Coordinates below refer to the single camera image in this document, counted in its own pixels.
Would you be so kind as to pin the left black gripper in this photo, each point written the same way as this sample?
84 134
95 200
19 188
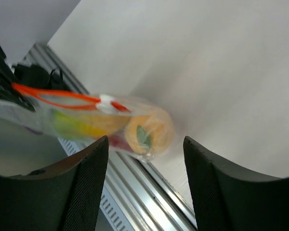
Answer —
7 92

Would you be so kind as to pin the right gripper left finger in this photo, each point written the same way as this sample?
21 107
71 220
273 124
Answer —
64 196

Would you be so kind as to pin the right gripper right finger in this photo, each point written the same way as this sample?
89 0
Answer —
229 197

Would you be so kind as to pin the green apple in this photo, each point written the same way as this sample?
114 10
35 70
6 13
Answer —
65 126

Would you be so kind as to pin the red grape bunch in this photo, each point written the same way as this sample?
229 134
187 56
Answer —
118 142

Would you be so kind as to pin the yellow green mango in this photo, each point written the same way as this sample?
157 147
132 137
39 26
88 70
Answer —
97 125

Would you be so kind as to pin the clear zip top bag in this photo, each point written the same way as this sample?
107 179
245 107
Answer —
74 104

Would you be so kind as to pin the orange fruit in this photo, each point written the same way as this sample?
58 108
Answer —
149 134

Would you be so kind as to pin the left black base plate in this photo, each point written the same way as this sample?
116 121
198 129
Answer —
36 76

